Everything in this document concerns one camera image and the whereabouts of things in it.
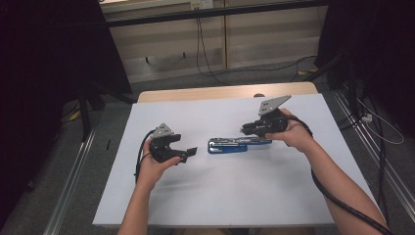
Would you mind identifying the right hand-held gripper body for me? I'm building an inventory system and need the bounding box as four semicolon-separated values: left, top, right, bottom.
255;94;293;137

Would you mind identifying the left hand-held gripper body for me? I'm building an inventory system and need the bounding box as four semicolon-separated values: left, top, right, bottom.
148;122;181;165

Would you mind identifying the blue stapler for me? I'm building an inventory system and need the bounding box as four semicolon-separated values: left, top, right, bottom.
207;136;273;156

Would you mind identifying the person's left hand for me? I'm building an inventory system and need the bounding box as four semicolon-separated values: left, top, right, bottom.
136;138;182;190

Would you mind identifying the person's right hand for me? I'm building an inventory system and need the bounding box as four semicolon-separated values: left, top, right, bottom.
265;108;316;155

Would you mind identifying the wooden table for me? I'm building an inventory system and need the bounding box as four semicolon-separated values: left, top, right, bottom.
136;81;319;104

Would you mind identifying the white table sheet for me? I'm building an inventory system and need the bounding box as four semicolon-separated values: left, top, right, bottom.
92;93;380;228

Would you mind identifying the black metal stand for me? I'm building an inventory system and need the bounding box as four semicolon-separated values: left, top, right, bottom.
305;50;361;114
77;81;139;142

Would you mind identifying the black curtain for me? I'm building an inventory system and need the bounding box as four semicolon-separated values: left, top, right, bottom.
317;0;415;138

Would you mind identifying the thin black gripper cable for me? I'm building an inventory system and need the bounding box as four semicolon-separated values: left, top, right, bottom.
134;128;157;184

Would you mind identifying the black power cable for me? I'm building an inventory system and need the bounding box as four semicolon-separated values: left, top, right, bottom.
195;8;229;85
198;8;319;82

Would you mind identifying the aluminium floor rail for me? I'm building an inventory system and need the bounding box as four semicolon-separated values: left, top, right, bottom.
43;126;98;235
332;88;415;214

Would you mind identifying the black floor cable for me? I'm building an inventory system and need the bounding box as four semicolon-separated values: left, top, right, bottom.
368;94;391;226

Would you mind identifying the white cable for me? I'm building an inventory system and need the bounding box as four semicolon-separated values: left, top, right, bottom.
356;97;405;146

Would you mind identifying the white wall socket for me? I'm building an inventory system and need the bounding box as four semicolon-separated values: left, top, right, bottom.
190;0;214;10

